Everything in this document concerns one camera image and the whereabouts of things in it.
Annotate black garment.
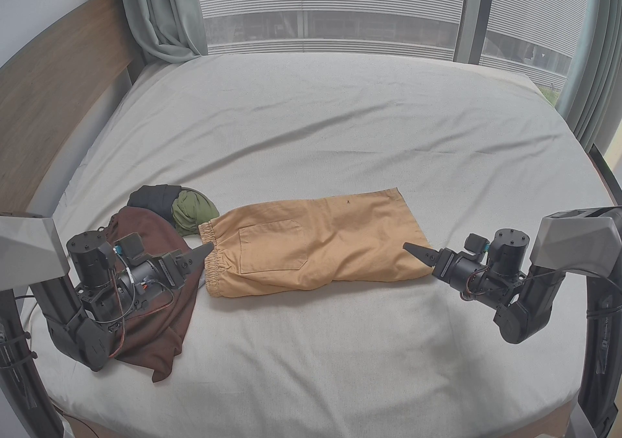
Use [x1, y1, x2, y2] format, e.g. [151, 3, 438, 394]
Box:
[127, 185, 183, 222]

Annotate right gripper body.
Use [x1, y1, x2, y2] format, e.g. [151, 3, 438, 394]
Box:
[431, 248, 490, 291]

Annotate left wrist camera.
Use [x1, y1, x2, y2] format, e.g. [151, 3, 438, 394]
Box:
[114, 233, 145, 262]

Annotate green garment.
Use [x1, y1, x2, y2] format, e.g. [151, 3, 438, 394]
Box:
[171, 188, 219, 237]

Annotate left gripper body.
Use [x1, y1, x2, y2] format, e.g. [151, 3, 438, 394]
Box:
[122, 252, 189, 304]

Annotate bed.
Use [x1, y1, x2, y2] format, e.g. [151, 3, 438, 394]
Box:
[0, 0, 622, 438]

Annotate tan shorts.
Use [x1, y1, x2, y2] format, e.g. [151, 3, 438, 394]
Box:
[198, 187, 434, 298]

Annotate brown garment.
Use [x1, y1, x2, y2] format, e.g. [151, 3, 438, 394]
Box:
[104, 205, 207, 383]

